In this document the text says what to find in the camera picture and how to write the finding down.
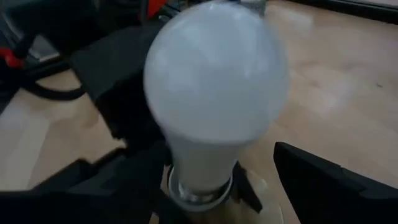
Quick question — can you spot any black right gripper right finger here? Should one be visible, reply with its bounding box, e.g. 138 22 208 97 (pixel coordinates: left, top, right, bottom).
272 141 398 224

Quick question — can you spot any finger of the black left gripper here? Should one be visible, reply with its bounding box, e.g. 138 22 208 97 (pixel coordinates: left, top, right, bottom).
231 161 264 215

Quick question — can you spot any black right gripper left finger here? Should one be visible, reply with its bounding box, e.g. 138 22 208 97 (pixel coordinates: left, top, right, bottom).
0 141 172 224

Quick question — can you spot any brass lamp base with socket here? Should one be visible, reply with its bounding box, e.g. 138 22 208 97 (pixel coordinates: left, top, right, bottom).
149 163 285 224

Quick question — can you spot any white lightbulb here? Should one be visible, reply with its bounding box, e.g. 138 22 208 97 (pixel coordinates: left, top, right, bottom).
142 0 291 195

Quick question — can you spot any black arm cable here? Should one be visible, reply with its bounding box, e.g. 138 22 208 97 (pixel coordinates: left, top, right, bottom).
21 78 87 102

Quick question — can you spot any silver frame bracket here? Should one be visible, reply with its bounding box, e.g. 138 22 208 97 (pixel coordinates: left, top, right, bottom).
29 35 60 63

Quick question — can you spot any red wire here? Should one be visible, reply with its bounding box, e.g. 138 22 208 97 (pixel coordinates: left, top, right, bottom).
0 46 25 70

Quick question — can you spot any black aluminium table frame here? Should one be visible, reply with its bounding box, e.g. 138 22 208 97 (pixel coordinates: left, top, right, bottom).
287 0 398 26

